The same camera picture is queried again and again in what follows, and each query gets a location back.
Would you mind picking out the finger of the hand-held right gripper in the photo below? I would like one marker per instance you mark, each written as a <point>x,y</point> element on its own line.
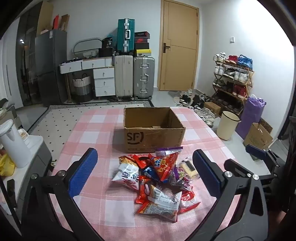
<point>235,165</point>
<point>255,151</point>

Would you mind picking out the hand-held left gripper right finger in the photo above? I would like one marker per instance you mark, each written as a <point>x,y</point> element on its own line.
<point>207,173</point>

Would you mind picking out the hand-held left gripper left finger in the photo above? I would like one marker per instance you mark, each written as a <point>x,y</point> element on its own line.
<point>83,171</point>

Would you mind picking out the yellow cake packet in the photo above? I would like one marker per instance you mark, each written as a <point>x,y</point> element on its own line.
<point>189,170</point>

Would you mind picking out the purple candy bag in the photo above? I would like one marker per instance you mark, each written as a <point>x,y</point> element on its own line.
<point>180,179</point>

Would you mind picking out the red foil snack packet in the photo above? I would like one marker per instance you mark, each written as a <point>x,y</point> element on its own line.
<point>188,197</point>
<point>143,187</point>

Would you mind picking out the white black print snack bag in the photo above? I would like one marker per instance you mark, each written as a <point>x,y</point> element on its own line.
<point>127,173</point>

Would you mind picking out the white red snack bag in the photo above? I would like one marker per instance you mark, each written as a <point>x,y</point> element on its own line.
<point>161,204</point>

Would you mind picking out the red black striped snack packet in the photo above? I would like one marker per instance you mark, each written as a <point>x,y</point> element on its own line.
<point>138,160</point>

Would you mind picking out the blue cookie packet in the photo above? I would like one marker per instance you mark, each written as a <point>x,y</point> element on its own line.
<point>149,171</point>

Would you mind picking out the brown cardboard box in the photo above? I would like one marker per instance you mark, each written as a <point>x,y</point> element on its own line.
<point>152,139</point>

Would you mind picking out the printed brown carton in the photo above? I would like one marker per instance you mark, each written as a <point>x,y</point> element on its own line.
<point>257,136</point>

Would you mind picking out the cream trash bin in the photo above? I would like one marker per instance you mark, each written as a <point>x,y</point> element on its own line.
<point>227,127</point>

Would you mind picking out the pink checked tablecloth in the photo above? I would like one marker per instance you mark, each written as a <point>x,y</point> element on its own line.
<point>99,129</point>

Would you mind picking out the grey white side cabinet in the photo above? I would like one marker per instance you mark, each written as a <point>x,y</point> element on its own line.
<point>37,157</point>

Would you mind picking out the white dotted rug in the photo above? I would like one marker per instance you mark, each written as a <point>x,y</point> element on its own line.
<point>62,125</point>

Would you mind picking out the pile of scattered shoes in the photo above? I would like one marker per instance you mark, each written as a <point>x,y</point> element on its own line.
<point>205,113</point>

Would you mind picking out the small brown box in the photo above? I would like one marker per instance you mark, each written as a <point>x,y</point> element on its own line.
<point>211,107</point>

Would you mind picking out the wooden shoe rack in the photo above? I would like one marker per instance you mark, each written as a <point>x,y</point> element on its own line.
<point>249,81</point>
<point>240,89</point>

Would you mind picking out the white kettle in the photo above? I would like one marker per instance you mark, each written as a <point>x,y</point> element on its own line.
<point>13,146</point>

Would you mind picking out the yellow plastic bag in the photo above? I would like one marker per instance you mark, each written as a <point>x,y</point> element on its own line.
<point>5,165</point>

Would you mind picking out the white grey laundry basket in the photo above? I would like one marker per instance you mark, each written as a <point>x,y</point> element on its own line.
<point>82,89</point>

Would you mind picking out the grey doormat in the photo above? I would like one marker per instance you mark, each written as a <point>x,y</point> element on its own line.
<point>172,94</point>

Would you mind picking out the white drawer desk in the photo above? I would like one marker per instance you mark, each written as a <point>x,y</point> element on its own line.
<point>104,81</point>

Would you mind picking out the beige suitcase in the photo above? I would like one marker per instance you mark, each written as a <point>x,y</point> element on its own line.
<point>123,76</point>

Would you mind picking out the silver suitcase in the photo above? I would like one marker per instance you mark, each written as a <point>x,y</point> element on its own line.
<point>143,76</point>

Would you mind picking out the grey refrigerator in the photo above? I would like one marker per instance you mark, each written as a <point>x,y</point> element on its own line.
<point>49,60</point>

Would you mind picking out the wooden door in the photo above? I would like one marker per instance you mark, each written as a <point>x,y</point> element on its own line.
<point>180,58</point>

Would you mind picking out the dark glass wardrobe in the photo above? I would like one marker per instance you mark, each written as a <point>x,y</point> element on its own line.
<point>27,58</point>

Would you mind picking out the black printed bag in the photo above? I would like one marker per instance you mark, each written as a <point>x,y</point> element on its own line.
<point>107,42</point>

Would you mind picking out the teal suitcase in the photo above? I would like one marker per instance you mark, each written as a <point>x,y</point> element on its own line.
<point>122,34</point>

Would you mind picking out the red logo shoebox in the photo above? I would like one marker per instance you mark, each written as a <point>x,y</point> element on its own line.
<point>141,40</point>

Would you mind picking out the brown paper bag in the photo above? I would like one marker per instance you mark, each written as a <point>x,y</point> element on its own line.
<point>65,23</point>

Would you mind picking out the red paper bag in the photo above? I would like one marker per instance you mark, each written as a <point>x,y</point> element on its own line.
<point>56,23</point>

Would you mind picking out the flat cardboard sheets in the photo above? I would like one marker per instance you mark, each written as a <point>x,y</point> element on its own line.
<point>45,16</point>

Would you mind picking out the grey arched frame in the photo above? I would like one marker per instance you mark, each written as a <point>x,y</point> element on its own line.
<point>86,39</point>

